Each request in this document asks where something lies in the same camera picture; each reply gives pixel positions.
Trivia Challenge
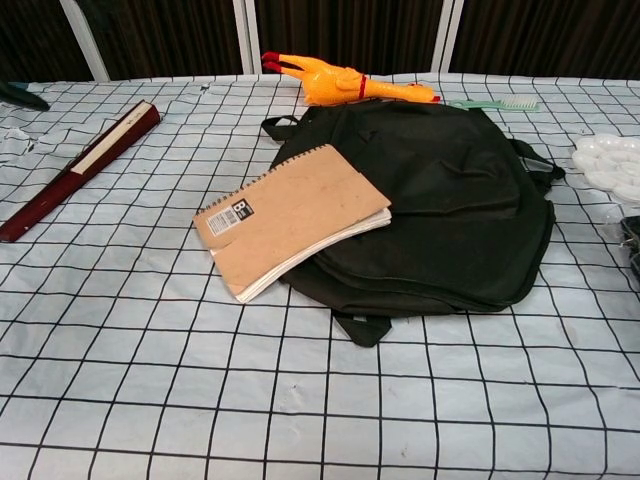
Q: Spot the brown spiral notebook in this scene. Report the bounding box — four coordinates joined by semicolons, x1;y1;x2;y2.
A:
192;143;393;305

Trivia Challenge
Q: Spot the black backpack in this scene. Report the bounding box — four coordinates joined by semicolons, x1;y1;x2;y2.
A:
261;97;567;348

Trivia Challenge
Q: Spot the yellow rubber chicken toy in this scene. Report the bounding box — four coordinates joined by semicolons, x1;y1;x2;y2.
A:
260;50;443;108

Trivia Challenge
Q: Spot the white black-checked tablecloth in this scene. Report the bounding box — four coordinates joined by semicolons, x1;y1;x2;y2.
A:
0;73;640;480

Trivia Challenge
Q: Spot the green plastic brush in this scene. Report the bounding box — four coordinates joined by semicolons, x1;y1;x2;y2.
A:
448;94;541;114

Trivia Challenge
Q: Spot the dark red folded fan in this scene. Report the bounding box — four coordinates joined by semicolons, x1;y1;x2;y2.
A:
0;99;162;244

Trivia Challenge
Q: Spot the white flower-shaped paint palette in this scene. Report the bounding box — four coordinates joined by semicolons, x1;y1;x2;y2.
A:
571;137;640;204

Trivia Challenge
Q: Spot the blue padded table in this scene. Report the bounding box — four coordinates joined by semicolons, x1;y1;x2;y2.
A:
0;79;51;113

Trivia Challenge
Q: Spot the white metal partition post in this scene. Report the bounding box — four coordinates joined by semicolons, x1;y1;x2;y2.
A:
58;0;111;82
234;0;272;76
428;0;465;74

